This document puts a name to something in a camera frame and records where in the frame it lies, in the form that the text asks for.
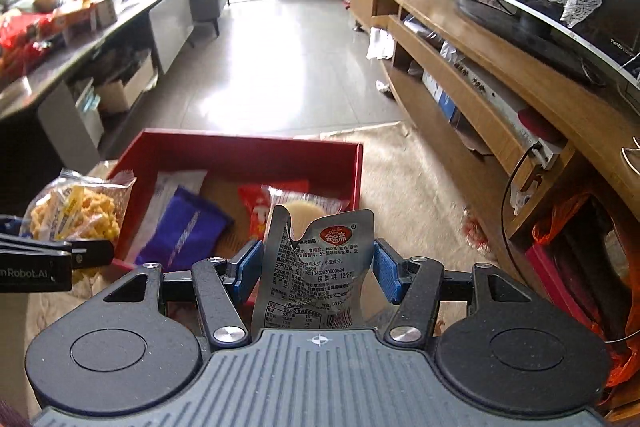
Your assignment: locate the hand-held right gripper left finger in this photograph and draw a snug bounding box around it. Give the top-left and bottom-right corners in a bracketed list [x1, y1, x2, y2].
[100, 238, 264, 350]

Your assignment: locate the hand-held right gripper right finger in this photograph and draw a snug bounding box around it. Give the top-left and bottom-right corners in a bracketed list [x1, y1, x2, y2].
[373, 238, 533, 350]

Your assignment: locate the clear bag of yellow crisps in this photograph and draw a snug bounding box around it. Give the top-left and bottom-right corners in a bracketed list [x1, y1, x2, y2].
[24, 169, 137, 290]

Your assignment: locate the silver packet with round logo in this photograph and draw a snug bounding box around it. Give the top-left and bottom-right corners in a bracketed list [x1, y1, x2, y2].
[250, 204, 376, 333]

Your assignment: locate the clear packet with cream cake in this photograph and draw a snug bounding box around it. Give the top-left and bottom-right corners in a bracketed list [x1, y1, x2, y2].
[237, 181, 353, 240]

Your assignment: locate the purple wafer biscuit packet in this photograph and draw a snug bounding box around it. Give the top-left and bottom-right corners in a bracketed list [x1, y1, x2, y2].
[135, 186, 235, 272]

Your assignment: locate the long silver and white packet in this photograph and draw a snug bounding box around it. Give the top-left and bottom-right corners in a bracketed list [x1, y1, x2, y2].
[127, 169, 208, 253]

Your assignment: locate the red cardboard box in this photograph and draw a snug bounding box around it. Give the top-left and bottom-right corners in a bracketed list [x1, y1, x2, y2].
[95, 129, 365, 308]

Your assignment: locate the beige floral tablecloth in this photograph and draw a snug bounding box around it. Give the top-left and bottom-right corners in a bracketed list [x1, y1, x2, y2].
[25, 122, 501, 408]

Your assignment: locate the dark long coffee table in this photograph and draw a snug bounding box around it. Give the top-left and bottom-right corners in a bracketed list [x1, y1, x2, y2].
[0, 0, 196, 202]

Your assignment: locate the open cardboard box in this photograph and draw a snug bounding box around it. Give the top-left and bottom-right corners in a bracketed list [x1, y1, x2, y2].
[95, 57, 156, 115]

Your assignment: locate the orange plastic bag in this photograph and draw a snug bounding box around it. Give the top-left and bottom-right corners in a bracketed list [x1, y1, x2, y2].
[530, 192, 640, 388]

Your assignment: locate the blue and white box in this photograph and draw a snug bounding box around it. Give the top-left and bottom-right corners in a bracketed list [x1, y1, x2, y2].
[422, 69, 458, 122]

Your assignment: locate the red plastic bag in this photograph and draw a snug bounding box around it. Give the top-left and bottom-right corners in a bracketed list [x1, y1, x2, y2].
[0, 9, 56, 52]

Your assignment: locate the white media player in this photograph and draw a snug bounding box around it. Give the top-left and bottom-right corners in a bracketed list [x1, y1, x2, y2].
[452, 57, 566, 168]

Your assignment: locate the orange cardboard box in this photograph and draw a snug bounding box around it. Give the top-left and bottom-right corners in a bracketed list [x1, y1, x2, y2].
[50, 0, 101, 42]

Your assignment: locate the white paper bag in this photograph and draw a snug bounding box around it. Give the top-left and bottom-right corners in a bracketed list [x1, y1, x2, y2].
[366, 27, 396, 60]

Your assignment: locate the small white carton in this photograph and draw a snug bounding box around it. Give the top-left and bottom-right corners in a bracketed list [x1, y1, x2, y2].
[95, 0, 118, 28]

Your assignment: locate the wooden television cabinet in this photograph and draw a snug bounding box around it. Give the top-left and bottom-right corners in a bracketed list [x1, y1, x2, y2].
[347, 0, 640, 288]

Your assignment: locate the black cable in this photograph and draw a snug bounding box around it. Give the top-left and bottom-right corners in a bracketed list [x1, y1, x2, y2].
[500, 142, 546, 258]

